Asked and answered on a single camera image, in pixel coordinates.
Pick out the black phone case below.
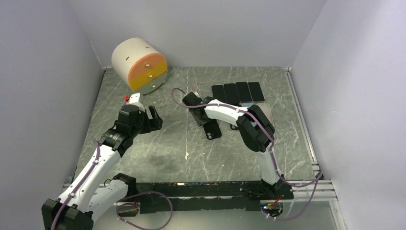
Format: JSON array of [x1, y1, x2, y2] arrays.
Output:
[[230, 124, 238, 130], [203, 119, 222, 140]]

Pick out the black phone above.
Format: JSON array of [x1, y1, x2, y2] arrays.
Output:
[[211, 85, 226, 103], [224, 83, 240, 105]]

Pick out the phone with purple frame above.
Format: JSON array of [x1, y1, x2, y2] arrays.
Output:
[[236, 82, 252, 103]]

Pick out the beige phone case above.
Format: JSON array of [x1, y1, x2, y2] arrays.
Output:
[[257, 103, 274, 125]]

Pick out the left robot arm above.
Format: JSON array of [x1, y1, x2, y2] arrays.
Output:
[[41, 104, 163, 230]]

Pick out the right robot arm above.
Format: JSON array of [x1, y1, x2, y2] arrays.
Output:
[[182, 92, 282, 199]]

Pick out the round white drawer cabinet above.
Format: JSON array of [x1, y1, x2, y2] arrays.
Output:
[[111, 38, 168, 95]]

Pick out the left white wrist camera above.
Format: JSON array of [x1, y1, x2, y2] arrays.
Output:
[[123, 92, 144, 108]]

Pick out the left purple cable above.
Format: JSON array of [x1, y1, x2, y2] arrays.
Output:
[[50, 139, 173, 230]]

